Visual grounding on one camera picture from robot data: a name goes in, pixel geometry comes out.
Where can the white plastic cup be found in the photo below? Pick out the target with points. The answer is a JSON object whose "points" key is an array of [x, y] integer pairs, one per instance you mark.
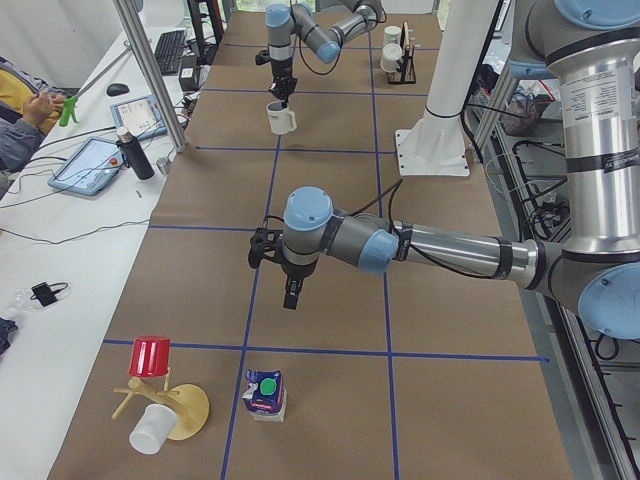
{"points": [[153, 429]]}

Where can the white mug with handle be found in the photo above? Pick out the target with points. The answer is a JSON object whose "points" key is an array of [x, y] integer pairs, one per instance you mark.
{"points": [[282, 119]]}

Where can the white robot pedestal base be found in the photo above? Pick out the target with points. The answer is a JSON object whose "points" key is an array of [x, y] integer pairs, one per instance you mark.
{"points": [[434, 146]]}

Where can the blue tablet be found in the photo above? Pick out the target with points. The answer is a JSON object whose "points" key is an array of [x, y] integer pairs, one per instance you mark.
{"points": [[90, 169], [141, 116]]}

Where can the green plastic tool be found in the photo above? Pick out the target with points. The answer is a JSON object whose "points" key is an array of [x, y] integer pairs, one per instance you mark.
{"points": [[68, 112]]}

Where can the clear plastic wrapper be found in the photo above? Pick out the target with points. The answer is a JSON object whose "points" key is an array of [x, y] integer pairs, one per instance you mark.
{"points": [[23, 301]]}

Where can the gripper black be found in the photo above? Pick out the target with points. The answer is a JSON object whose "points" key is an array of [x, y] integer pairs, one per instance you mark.
{"points": [[295, 270], [280, 70]]}

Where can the black wire cup rack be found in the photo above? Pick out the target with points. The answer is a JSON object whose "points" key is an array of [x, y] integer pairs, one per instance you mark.
{"points": [[405, 74]]}

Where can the blue tablet far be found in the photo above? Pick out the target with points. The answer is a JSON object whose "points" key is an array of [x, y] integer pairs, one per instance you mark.
{"points": [[141, 116]]}

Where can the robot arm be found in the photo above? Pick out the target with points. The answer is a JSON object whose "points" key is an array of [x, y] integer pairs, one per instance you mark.
{"points": [[589, 46], [297, 20]]}

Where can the black computer mouse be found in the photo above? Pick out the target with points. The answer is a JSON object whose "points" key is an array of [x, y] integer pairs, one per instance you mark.
{"points": [[116, 89]]}

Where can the small black device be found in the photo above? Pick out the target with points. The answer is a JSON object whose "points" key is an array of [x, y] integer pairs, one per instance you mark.
{"points": [[46, 293]]}

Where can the blue tablet near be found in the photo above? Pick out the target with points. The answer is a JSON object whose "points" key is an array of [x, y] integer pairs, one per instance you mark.
{"points": [[90, 169]]}

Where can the white cup on wire rack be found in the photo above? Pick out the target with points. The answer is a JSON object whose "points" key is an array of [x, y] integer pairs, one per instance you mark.
{"points": [[391, 55]]}

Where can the person hand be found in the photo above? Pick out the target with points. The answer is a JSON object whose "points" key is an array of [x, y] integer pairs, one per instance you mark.
{"points": [[38, 108]]}

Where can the aluminium frame post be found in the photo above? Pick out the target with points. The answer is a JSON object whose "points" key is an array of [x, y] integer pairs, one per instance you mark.
{"points": [[140, 45]]}

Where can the brown paper table cover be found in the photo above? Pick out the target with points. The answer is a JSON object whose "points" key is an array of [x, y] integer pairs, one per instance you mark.
{"points": [[420, 373]]}

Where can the person forearm grey sleeve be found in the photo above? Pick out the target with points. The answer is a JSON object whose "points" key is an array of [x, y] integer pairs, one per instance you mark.
{"points": [[19, 142]]}

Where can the black power adapter box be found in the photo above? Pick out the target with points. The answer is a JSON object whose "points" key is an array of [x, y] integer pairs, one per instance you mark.
{"points": [[189, 73]]}

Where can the wooden cup tree stand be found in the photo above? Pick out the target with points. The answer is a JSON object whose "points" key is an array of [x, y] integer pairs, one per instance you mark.
{"points": [[187, 401]]}

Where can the blue milk carton green cap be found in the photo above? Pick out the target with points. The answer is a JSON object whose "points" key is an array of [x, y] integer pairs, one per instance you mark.
{"points": [[266, 396]]}

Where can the black keyboard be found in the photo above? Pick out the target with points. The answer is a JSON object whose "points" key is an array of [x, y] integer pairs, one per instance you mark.
{"points": [[168, 51]]}

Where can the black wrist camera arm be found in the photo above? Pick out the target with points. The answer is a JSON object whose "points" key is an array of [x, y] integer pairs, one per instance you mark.
{"points": [[265, 245], [262, 57]]}

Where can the black water bottle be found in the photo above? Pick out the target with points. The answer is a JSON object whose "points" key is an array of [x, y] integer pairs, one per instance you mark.
{"points": [[133, 153]]}

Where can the red cup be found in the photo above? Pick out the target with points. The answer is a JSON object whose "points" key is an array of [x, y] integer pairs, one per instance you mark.
{"points": [[150, 356]]}

